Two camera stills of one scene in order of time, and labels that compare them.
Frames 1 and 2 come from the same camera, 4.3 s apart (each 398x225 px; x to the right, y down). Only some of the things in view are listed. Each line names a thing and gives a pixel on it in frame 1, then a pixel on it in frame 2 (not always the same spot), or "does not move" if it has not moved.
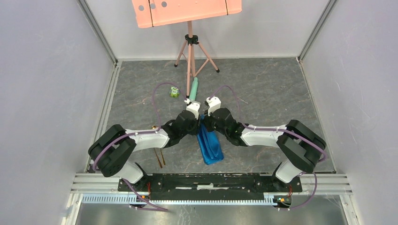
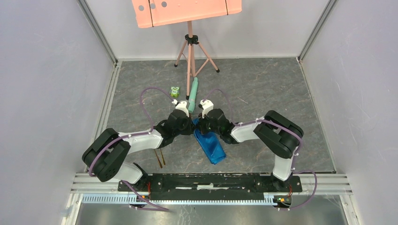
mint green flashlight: [193, 92] does not move
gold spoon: [154, 127] -> [163, 158]
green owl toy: [174, 92] does not move
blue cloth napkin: [210, 142] does not move
